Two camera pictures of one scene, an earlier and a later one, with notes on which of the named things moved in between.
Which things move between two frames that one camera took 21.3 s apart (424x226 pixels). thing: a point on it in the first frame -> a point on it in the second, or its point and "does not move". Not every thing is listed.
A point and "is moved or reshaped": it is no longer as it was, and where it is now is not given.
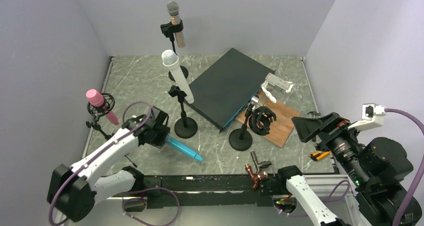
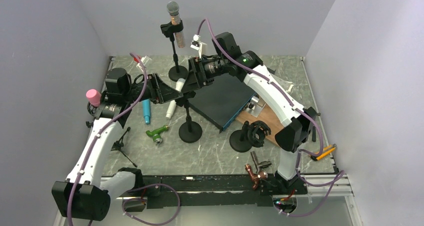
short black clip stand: (185, 127) is moved or reshaped
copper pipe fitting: (255, 178) does not move
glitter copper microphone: (173, 9) does not move
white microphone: (170, 59) -> (179, 84)
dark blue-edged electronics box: (222, 92) does not move
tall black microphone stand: (169, 29) does not move
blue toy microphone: (182, 148) is moved or reshaped
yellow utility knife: (318, 155) does not move
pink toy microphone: (94, 98) does not move
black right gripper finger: (316, 127) -> (192, 82)
